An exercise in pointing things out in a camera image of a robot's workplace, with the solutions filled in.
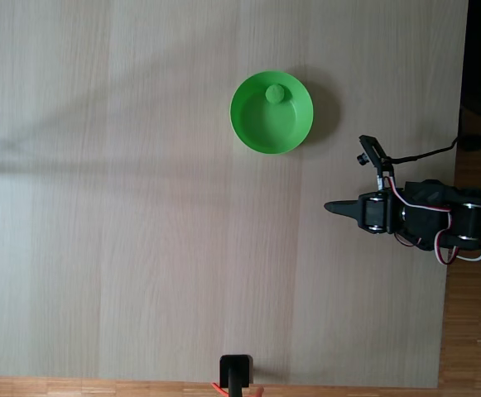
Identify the green pompom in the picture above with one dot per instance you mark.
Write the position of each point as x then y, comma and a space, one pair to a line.
274, 93

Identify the green plastic bowl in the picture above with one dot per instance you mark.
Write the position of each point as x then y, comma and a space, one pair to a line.
271, 124

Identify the black gripper-mounted camera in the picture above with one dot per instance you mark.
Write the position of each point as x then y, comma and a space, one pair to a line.
372, 151

